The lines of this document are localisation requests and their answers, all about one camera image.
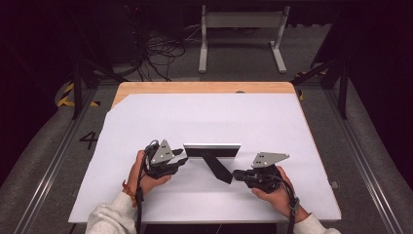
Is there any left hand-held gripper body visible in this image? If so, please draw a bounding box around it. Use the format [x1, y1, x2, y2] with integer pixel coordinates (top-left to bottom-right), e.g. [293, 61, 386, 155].
[143, 139, 183, 179]

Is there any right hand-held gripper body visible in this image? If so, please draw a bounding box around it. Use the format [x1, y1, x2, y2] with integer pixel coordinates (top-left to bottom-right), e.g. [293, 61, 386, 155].
[246, 152, 290, 194]

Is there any person's left hand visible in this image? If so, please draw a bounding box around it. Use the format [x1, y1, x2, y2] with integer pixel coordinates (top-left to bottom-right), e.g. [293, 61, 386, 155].
[126, 149, 172, 198]

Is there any person's right hand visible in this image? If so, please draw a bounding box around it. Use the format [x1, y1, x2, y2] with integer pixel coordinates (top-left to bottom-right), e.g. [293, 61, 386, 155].
[251, 165, 310, 223]

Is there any white table sheet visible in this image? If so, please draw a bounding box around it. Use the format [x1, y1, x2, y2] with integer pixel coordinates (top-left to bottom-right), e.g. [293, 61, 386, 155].
[67, 93, 343, 224]

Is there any yellow black floor tape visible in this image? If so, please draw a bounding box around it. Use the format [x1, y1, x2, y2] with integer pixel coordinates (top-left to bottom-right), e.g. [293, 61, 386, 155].
[56, 82, 100, 108]
[293, 70, 327, 101]

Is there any black metal stand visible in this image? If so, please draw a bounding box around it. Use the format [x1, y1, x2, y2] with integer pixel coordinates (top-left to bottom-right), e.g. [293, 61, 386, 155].
[291, 58, 351, 121]
[69, 9, 129, 121]

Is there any white metal stand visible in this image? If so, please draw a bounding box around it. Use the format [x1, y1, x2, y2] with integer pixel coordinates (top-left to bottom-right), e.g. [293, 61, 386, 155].
[198, 4, 291, 74]

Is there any orange bead bracelet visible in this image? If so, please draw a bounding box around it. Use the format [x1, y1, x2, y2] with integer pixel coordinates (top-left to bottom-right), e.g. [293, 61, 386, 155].
[122, 179, 138, 208]

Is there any right hand-held gripper black cable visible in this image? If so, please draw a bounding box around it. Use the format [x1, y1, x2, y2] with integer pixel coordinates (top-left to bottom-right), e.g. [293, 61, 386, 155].
[269, 175, 301, 234]

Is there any hand-held gripper black cable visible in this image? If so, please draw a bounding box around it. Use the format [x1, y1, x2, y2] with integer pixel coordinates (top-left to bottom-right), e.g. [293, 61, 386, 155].
[269, 175, 301, 234]
[135, 139, 161, 234]

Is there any left hand-held gripper black cable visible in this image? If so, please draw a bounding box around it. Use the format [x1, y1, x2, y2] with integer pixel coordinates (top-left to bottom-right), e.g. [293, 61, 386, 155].
[135, 139, 161, 234]

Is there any aluminium floor rail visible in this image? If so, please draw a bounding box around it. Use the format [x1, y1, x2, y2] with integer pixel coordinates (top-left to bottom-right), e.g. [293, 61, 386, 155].
[13, 87, 98, 234]
[324, 87, 404, 234]

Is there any tangle of black cables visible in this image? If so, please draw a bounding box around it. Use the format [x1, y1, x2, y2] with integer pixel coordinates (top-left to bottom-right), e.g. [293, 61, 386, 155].
[125, 6, 203, 82]

